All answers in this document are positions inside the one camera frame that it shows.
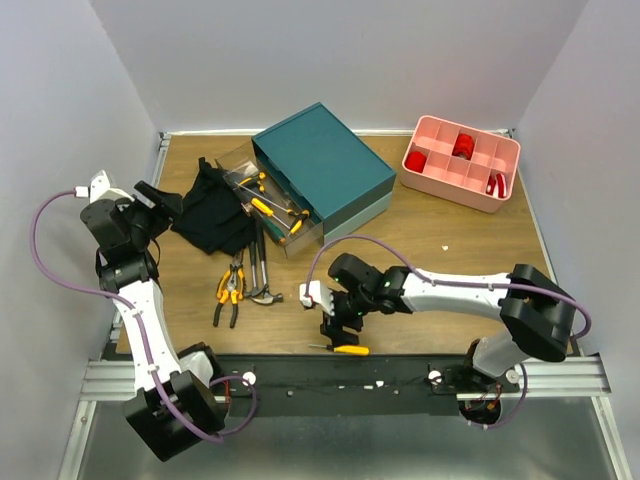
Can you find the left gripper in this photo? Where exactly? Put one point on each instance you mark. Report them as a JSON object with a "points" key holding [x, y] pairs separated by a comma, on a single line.
{"points": [[167, 206]]}

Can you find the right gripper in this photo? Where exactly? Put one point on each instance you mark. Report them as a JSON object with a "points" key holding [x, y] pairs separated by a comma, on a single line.
{"points": [[341, 320]]}

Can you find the yellow black screwdriver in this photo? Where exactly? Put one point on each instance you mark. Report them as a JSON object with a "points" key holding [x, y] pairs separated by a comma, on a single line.
{"points": [[355, 350]]}

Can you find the claw hammer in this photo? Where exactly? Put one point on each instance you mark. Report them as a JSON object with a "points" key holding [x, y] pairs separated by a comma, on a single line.
{"points": [[264, 297]]}

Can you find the slim orange screwdriver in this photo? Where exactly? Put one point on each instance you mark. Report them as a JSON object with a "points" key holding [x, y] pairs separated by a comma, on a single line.
{"points": [[267, 207]]}

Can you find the clear drawer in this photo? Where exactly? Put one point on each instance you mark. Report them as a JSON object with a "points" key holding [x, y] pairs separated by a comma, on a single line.
{"points": [[288, 221]]}

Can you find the needle nose pliers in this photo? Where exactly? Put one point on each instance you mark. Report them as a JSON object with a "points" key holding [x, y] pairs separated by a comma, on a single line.
{"points": [[232, 284]]}

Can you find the teal drawer cabinet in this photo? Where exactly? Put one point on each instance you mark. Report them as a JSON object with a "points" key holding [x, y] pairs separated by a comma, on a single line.
{"points": [[325, 168]]}

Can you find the green handled screwdriver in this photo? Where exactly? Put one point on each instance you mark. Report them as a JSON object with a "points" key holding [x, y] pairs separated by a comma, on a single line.
{"points": [[273, 232]]}

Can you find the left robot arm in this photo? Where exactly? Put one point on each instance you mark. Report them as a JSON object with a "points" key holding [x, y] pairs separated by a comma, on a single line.
{"points": [[173, 404]]}

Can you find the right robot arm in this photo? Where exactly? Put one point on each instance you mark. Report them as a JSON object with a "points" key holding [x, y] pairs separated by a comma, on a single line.
{"points": [[536, 313]]}

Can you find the black cloth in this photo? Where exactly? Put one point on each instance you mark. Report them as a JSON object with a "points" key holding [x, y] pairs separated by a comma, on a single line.
{"points": [[213, 218]]}

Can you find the red roll left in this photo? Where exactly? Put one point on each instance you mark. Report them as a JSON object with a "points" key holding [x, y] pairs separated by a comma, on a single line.
{"points": [[415, 161]]}

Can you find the pink compartment tray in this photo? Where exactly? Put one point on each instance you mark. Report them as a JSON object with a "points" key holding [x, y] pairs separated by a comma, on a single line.
{"points": [[456, 179]]}

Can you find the red white tape roll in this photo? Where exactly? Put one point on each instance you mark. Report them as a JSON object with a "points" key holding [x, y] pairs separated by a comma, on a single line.
{"points": [[496, 186]]}

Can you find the red roll middle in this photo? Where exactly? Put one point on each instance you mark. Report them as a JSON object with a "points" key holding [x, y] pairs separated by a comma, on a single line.
{"points": [[463, 146]]}

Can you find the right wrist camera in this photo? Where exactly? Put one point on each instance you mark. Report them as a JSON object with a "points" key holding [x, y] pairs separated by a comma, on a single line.
{"points": [[316, 293]]}

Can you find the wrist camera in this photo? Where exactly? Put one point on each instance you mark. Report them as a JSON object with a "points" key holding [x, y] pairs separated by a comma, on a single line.
{"points": [[316, 293], [101, 187]]}

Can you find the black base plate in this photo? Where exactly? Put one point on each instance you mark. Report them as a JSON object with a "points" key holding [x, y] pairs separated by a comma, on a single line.
{"points": [[338, 385]]}

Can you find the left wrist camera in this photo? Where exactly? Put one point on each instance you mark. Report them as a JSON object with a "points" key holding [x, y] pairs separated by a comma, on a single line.
{"points": [[101, 187]]}

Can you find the aluminium frame rail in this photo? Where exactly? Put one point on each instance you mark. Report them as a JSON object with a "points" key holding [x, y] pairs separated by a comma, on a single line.
{"points": [[561, 428]]}

